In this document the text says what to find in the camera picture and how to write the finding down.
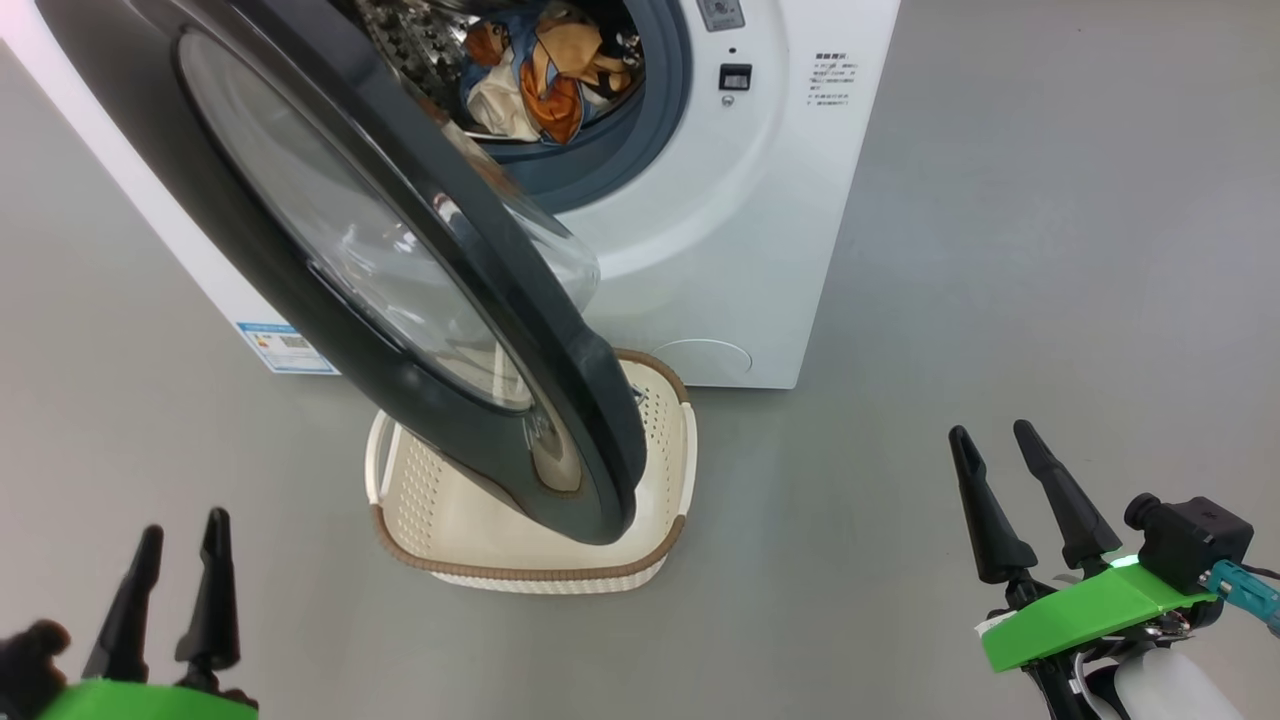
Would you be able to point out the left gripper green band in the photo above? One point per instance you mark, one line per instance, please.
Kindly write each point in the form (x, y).
(140, 702)

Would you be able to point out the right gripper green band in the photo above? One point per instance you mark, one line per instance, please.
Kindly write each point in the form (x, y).
(1090, 615)

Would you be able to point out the dark round glass washer door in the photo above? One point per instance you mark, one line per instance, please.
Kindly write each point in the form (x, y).
(590, 400)

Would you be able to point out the cream printed garment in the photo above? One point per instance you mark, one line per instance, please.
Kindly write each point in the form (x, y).
(500, 105)

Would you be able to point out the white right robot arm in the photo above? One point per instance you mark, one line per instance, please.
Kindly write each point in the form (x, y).
(1170, 690)

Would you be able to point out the white front-load washing machine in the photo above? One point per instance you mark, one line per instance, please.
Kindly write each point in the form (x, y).
(780, 220)

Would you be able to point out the black door lock socket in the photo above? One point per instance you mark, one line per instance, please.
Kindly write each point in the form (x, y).
(735, 77)

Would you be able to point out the grey rubber door gasket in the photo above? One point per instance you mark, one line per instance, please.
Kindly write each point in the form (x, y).
(660, 120)

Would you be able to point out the stainless steel washing machine drum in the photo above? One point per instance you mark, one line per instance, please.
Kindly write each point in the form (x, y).
(410, 40)

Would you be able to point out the blue energy label sticker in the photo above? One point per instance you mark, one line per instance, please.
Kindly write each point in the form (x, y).
(285, 348)

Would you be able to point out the cream perforated laundry basket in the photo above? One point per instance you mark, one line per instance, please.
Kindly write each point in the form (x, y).
(450, 520)

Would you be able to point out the round white filter cover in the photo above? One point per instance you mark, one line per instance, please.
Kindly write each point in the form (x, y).
(705, 360)

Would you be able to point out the grey warning sticker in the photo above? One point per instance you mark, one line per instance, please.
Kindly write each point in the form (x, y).
(720, 13)

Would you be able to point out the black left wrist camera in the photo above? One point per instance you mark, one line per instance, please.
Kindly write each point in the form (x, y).
(30, 665)

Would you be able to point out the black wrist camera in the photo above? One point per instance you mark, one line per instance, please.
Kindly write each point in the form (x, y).
(1190, 540)
(30, 665)

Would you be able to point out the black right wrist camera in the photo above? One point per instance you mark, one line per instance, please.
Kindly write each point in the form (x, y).
(1190, 540)

